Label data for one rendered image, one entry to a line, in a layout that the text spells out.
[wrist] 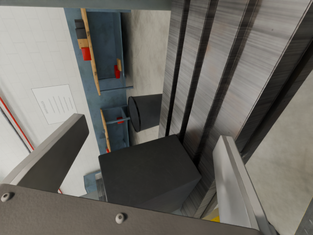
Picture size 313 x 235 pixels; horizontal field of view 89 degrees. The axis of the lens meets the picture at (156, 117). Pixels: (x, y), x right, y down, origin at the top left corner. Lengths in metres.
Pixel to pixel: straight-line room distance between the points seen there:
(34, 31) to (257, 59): 4.47
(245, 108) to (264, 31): 0.09
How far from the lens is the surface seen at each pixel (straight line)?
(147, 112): 1.89
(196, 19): 0.30
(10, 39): 4.68
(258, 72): 0.22
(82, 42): 4.04
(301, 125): 1.26
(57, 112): 5.39
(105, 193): 0.33
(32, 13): 4.50
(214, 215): 1.76
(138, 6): 0.61
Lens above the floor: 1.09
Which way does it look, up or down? 21 degrees down
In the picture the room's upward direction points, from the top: 103 degrees counter-clockwise
